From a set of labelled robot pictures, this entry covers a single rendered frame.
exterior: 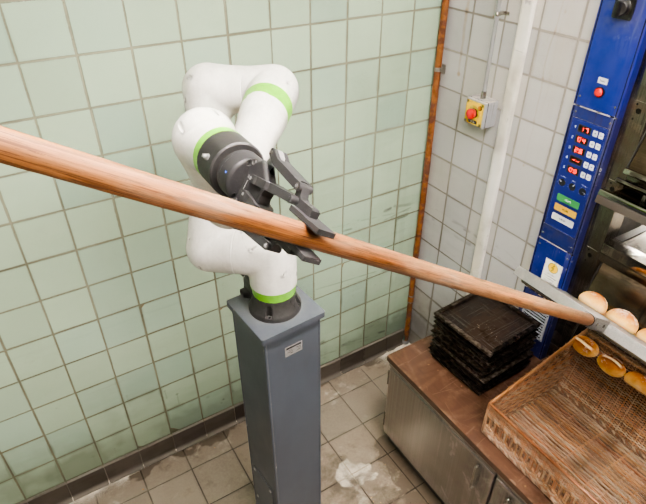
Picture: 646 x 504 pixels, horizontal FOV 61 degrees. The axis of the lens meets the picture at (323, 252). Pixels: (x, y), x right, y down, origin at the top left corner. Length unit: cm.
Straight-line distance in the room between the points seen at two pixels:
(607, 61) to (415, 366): 127
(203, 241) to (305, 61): 88
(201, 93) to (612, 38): 119
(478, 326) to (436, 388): 29
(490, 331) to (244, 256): 109
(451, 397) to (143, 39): 162
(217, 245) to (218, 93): 37
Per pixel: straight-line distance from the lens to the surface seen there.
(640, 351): 151
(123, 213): 197
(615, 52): 190
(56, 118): 181
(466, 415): 215
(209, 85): 137
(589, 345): 215
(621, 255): 206
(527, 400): 221
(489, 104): 219
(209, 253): 142
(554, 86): 206
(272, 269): 140
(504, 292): 106
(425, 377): 224
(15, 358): 221
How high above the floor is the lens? 220
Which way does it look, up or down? 35 degrees down
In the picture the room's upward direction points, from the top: straight up
